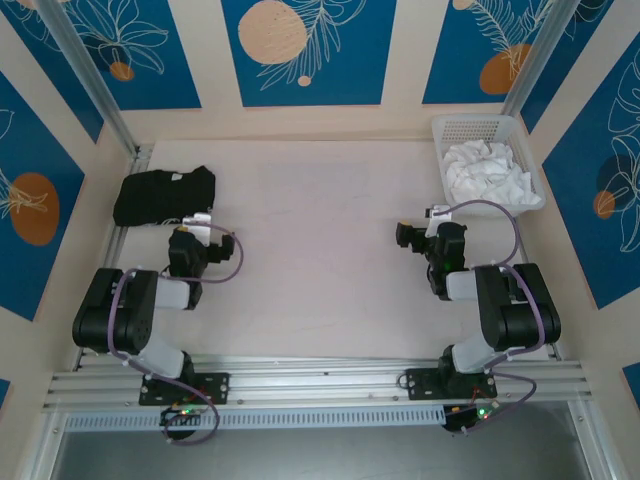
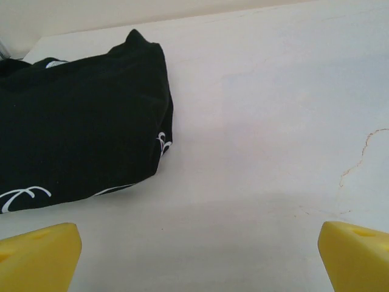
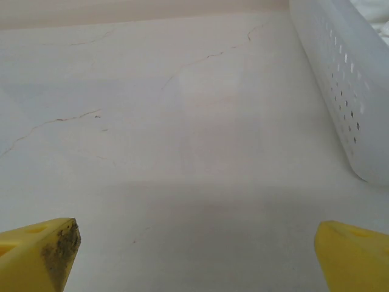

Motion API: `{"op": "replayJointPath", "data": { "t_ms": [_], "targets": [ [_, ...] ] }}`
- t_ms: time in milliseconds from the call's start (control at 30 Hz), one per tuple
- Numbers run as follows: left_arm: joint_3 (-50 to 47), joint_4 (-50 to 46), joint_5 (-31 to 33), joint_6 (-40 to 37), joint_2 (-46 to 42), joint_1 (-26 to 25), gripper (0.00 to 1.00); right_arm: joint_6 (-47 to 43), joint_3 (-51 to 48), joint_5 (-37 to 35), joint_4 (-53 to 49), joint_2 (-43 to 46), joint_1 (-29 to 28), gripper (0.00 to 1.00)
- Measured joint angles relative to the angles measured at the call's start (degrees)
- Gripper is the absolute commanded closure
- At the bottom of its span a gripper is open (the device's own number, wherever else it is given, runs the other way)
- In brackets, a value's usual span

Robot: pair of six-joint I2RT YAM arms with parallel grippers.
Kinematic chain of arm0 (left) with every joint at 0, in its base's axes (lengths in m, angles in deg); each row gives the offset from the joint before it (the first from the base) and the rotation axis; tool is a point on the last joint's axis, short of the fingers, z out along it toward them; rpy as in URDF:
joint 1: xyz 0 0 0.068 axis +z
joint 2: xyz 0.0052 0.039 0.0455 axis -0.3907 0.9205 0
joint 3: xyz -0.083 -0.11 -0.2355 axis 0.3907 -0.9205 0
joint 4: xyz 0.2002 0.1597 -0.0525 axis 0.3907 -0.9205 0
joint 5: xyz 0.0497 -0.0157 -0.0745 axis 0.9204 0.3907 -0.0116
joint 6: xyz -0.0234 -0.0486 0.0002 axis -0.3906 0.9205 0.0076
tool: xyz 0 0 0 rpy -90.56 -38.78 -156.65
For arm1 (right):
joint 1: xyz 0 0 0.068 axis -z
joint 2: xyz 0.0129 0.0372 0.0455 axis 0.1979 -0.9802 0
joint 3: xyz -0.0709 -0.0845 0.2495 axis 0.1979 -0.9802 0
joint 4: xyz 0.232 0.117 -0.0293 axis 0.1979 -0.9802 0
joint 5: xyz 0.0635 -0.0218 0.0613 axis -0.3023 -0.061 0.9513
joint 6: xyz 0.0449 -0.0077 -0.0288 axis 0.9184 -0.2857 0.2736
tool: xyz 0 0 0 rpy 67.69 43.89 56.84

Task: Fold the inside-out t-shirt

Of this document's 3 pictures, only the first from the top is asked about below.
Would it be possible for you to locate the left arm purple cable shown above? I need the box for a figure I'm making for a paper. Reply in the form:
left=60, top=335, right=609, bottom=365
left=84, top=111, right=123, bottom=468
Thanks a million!
left=107, top=223, right=246, bottom=446

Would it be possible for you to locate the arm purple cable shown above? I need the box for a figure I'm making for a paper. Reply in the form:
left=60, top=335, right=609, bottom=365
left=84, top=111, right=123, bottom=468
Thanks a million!
left=107, top=223, right=246, bottom=446
left=433, top=199, right=547, bottom=436

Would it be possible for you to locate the wide aluminium base frame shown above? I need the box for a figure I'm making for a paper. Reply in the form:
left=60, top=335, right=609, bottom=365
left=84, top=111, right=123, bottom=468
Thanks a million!
left=42, top=352, right=596, bottom=415

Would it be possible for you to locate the blue panel small orange circle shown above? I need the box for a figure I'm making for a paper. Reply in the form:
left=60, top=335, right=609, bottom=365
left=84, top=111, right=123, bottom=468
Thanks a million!
left=63, top=0, right=203, bottom=112

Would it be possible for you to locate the blue floral wall panel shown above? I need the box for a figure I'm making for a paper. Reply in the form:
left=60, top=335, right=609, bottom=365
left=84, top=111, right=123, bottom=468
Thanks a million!
left=0, top=0, right=105, bottom=145
left=519, top=0, right=616, bottom=134

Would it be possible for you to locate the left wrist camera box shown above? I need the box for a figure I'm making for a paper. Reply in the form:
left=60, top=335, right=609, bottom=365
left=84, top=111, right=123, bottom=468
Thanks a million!
left=182, top=212, right=217, bottom=241

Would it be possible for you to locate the tall aluminium post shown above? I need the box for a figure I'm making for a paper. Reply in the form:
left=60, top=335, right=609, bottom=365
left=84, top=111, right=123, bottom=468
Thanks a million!
left=502, top=0, right=576, bottom=119
left=37, top=0, right=141, bottom=156

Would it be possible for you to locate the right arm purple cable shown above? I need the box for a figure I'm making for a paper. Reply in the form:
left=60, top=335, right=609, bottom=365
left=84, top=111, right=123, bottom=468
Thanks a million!
left=433, top=199, right=547, bottom=436

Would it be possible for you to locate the blue panel large orange circle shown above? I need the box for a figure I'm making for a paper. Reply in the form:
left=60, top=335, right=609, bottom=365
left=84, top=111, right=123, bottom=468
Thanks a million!
left=0, top=69, right=86, bottom=322

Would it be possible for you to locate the folded black t-shirt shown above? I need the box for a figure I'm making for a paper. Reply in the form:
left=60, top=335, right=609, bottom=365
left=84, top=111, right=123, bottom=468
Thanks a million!
left=112, top=165, right=218, bottom=229

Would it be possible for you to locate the white slotted cable duct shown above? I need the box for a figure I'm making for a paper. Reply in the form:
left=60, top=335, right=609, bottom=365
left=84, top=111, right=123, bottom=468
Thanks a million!
left=63, top=404, right=449, bottom=433

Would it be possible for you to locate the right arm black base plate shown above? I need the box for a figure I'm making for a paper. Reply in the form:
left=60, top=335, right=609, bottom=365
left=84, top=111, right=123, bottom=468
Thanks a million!
left=403, top=367, right=499, bottom=401

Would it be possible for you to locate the white perforated plastic basket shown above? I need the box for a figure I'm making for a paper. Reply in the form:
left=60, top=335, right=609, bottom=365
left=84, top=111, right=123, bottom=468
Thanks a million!
left=430, top=113, right=547, bottom=220

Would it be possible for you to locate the blue panel peach circle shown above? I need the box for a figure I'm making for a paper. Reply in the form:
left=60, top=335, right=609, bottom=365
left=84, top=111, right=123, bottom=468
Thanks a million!
left=221, top=0, right=399, bottom=108

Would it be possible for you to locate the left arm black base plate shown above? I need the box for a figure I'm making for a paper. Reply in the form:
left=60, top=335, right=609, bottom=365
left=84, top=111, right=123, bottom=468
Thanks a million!
left=138, top=372, right=231, bottom=406

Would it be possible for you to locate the blue panel dark circle leaf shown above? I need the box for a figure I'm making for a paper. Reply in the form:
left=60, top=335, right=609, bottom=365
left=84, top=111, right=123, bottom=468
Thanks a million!
left=542, top=34, right=640, bottom=311

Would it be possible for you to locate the white t-shirt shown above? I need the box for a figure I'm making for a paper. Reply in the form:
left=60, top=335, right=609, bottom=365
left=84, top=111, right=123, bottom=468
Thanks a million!
left=443, top=139, right=544, bottom=209

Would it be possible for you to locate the blue panel fern orange circle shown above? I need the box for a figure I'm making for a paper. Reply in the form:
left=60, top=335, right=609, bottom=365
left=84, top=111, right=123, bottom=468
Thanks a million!
left=422, top=0, right=551, bottom=106

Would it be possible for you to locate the short aluminium frame leg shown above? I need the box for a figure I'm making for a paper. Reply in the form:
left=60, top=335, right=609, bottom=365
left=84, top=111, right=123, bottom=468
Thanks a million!
left=567, top=399, right=619, bottom=480
left=24, top=412, right=69, bottom=480

